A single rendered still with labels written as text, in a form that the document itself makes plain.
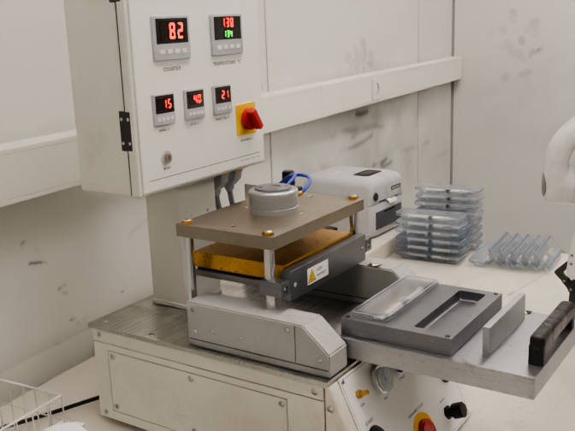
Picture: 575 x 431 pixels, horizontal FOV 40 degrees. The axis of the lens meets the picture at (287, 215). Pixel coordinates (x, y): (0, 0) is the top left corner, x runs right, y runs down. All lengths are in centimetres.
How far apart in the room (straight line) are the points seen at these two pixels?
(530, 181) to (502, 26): 69
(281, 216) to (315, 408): 30
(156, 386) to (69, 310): 41
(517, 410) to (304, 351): 47
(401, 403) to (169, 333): 38
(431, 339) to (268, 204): 34
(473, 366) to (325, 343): 20
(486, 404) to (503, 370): 40
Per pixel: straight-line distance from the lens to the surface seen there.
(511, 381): 105
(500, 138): 371
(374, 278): 135
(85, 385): 159
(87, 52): 126
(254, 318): 115
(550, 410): 146
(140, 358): 132
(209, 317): 120
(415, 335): 109
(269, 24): 224
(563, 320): 114
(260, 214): 124
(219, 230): 118
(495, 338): 111
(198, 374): 125
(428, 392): 131
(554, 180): 161
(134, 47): 120
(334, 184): 227
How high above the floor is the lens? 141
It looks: 14 degrees down
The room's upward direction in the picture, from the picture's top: 2 degrees counter-clockwise
